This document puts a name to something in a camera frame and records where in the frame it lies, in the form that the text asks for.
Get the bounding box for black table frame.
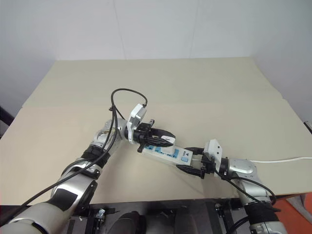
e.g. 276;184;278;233
65;197;244;234

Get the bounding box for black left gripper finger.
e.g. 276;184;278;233
145;138;175;148
151;127;176;140

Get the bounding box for orange object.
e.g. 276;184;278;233
274;192;312;234

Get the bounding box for metal frame clamp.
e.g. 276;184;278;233
96;207;108;220

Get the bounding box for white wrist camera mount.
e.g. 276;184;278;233
203;138;224;174
126;103;148;145

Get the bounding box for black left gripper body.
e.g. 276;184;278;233
133;118;156;154

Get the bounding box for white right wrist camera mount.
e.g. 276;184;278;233
203;138;224;174

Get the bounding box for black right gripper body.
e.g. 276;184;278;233
200;153;216;175

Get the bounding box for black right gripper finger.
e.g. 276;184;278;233
186;146;205;156
175;164;205;180

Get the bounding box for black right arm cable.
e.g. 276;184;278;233
219;170;281;234

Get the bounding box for white charger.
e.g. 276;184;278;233
158;135;176;157

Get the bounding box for white power strip blue sockets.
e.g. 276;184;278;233
141;144;196;168

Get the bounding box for white power strip cable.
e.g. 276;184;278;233
192;156;312;164

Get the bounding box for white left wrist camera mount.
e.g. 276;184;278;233
126;103;148;145

